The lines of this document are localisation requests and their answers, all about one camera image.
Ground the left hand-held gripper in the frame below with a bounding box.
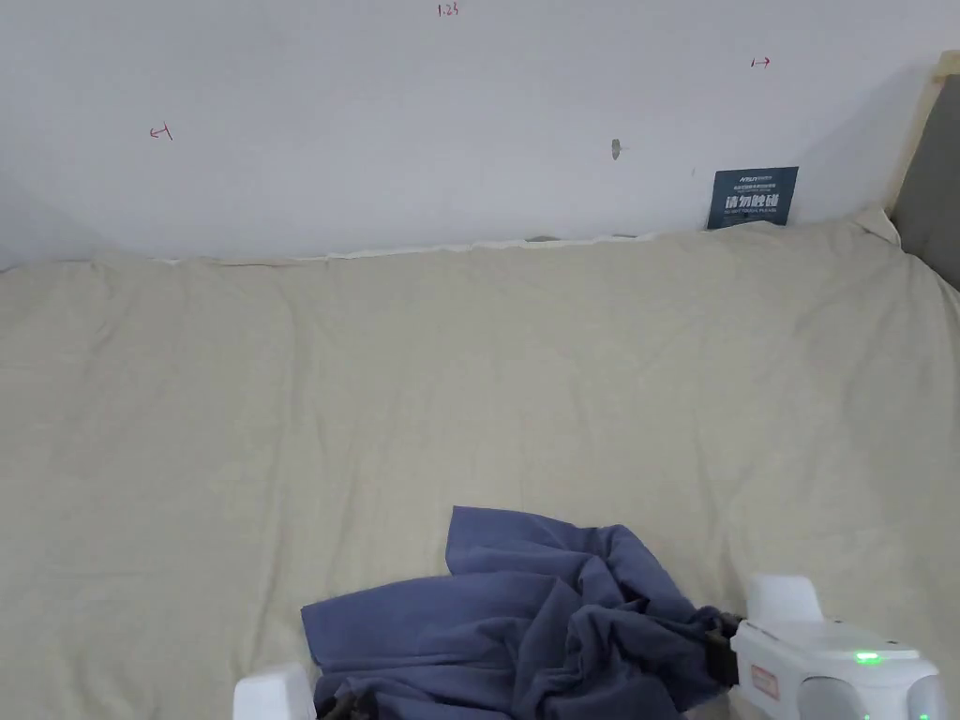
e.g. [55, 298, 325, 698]
[232, 663, 376, 720]

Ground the bed with beige sheet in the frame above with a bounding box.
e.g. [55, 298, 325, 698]
[0, 208, 960, 720]

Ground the dark blue printed card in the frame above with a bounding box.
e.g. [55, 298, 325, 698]
[705, 165, 801, 231]

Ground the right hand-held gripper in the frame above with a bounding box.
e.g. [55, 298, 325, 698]
[703, 573, 951, 720]

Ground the dark blue shirt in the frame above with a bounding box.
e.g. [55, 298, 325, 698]
[299, 505, 740, 720]

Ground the grey padded headboard wooden frame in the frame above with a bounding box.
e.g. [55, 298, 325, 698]
[883, 51, 960, 293]

